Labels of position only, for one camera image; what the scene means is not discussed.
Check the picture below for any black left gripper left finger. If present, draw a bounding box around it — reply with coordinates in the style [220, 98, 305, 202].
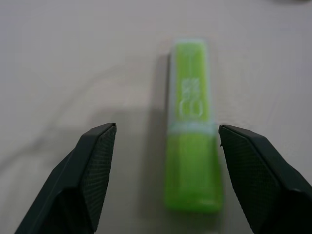
[14, 122, 117, 234]

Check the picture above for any green tube package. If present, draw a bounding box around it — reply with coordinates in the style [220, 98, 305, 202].
[163, 38, 224, 214]

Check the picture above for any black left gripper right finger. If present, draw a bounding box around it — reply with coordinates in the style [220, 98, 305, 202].
[218, 124, 312, 234]

